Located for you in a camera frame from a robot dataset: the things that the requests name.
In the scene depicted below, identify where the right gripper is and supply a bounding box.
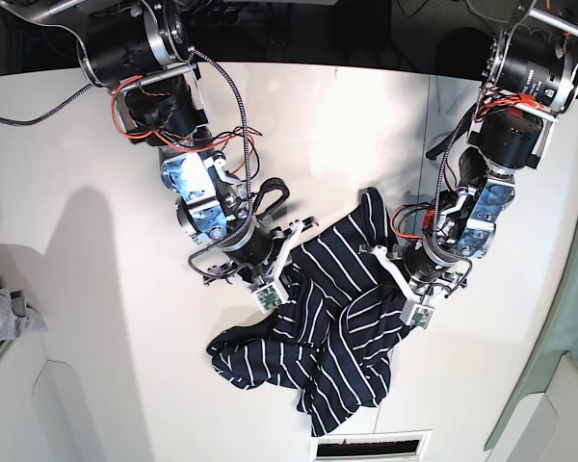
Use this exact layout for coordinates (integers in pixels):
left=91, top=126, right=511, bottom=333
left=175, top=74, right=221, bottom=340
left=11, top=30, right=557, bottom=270
left=188, top=217, right=316, bottom=286

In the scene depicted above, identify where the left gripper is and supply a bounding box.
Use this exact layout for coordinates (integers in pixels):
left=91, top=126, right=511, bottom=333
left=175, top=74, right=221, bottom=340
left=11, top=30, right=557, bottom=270
left=360, top=238, right=472, bottom=308

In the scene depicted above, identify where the navy white striped t-shirt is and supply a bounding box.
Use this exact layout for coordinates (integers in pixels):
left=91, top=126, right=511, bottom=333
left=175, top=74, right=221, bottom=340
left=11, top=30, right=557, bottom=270
left=206, top=188, right=411, bottom=437

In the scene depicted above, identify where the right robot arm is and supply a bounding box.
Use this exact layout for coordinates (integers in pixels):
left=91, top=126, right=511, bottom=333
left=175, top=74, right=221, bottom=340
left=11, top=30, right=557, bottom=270
left=78, top=1, right=292, bottom=290

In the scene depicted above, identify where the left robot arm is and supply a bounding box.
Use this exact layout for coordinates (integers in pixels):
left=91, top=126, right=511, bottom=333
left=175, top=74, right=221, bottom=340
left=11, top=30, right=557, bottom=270
left=364, top=1, right=578, bottom=313

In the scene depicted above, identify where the white slotted vent box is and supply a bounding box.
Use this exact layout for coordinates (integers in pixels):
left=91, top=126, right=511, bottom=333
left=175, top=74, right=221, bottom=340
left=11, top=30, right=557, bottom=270
left=308, top=429, right=433, bottom=462

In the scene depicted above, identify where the grey clothes pile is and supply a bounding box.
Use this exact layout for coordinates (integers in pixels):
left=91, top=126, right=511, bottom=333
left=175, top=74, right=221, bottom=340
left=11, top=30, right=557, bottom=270
left=0, top=283, right=46, bottom=346

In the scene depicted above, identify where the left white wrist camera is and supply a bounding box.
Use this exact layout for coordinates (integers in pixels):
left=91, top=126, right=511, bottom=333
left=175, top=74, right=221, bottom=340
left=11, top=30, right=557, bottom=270
left=400, top=300, right=434, bottom=329

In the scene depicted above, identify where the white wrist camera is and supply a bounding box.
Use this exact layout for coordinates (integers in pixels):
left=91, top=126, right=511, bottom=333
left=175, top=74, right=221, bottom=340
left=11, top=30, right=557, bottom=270
left=400, top=300, right=434, bottom=329
left=252, top=281, right=289, bottom=314

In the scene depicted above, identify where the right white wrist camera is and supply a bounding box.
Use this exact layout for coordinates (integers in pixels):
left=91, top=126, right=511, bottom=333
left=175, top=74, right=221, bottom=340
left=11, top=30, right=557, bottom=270
left=252, top=281, right=289, bottom=314

